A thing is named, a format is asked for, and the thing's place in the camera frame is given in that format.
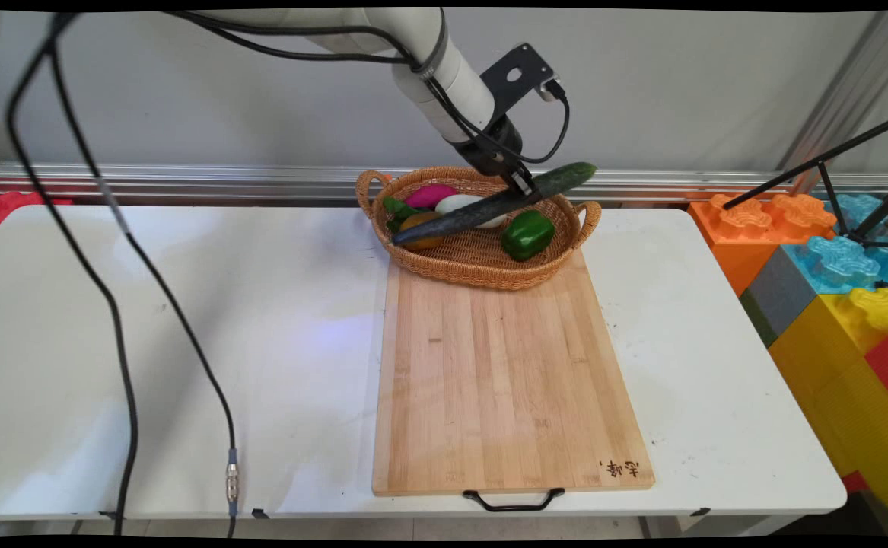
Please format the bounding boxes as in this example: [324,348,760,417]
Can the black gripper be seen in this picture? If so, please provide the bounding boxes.
[455,114,543,203]

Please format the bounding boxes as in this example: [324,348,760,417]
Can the long dark green cucumber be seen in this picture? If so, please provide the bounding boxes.
[391,161,599,247]

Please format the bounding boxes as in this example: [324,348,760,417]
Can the green bell pepper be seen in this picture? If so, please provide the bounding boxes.
[500,209,557,263]

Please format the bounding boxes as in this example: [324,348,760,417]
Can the white eggplant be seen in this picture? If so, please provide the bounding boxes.
[434,193,508,230]

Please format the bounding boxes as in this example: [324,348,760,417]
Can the woven wicker basket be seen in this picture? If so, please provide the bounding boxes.
[355,166,603,292]

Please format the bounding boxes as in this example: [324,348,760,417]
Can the pink vegetable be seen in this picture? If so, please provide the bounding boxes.
[403,183,460,210]

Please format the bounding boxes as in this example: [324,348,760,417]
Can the orange pepper with green stem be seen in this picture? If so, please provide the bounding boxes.
[382,196,446,250]

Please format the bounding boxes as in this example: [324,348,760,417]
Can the wooden cutting board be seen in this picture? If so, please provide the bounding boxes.
[371,247,656,498]

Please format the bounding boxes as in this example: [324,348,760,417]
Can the orange toy block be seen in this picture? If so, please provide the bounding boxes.
[689,193,838,298]

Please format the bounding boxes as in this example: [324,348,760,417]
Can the grey toy block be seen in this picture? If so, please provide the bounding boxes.
[740,244,826,349]

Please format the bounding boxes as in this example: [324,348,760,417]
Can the black tripod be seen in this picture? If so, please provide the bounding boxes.
[723,111,888,250]

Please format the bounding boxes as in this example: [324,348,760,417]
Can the blue toy block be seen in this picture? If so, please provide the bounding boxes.
[782,193,888,296]

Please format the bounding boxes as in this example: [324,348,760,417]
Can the yellow toy block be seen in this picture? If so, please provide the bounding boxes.
[769,286,888,536]

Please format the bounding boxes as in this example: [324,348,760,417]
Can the red object behind table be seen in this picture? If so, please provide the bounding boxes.
[0,191,74,231]

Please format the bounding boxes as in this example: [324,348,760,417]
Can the black camera usb cable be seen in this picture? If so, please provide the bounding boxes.
[512,78,571,165]

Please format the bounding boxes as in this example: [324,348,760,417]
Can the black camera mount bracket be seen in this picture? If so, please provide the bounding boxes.
[479,43,563,129]

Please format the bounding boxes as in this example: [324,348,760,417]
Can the black cutting board handle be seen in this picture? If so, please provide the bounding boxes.
[463,488,566,513]

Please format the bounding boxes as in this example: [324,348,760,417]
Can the aluminium rail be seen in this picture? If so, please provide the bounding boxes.
[0,161,888,205]

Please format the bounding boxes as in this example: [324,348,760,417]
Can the aluminium frame post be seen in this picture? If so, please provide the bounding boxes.
[777,9,888,174]

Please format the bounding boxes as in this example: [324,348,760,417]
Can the black cable with silver connector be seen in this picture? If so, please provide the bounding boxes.
[46,30,240,537]

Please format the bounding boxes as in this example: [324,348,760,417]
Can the thick black cable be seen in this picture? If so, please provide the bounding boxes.
[5,11,140,536]

